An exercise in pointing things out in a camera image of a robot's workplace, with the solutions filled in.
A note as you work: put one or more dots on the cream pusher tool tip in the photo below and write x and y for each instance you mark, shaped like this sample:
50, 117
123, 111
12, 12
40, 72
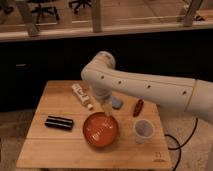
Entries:
107, 108

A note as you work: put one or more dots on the black striped eraser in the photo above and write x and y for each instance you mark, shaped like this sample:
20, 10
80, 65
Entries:
59, 122

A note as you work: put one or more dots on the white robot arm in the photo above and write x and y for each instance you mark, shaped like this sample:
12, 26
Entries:
186, 94

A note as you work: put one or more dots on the blue sponge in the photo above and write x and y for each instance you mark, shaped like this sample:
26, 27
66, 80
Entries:
116, 103

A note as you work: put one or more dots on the orange red bowl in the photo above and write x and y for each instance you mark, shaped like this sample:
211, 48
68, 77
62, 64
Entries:
100, 130

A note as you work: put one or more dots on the red chili pepper toy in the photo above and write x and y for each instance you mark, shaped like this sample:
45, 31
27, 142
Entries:
138, 107

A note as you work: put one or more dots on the white tube with cap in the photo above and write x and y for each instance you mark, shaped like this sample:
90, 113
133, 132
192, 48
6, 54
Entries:
82, 96

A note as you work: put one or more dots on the clear plastic cup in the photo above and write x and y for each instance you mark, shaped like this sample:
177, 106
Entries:
143, 130

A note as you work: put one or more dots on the grey metal post middle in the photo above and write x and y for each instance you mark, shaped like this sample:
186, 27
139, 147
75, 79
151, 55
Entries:
96, 15

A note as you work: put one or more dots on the grey metal post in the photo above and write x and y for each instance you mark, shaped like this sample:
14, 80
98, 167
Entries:
96, 15
189, 16
25, 13

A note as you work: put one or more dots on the grey metal post left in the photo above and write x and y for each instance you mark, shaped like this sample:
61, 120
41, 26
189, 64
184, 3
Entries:
25, 13

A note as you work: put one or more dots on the grey metal post right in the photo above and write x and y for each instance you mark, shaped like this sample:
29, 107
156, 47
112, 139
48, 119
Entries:
189, 16

